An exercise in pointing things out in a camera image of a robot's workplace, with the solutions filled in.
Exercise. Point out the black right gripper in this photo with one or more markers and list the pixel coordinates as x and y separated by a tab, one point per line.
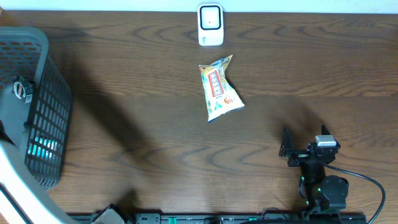
286	149

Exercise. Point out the yellow snack bag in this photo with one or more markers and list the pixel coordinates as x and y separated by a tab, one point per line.
220	96

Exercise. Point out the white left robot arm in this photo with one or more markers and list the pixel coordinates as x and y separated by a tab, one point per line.
64	157

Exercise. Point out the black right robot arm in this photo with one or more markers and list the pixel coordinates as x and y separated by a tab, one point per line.
325	194

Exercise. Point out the white barcode scanner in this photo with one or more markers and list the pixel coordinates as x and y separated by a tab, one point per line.
210	24

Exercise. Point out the grey plastic basket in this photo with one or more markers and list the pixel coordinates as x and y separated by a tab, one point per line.
25	53

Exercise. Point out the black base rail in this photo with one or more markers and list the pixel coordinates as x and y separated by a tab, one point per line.
148	218

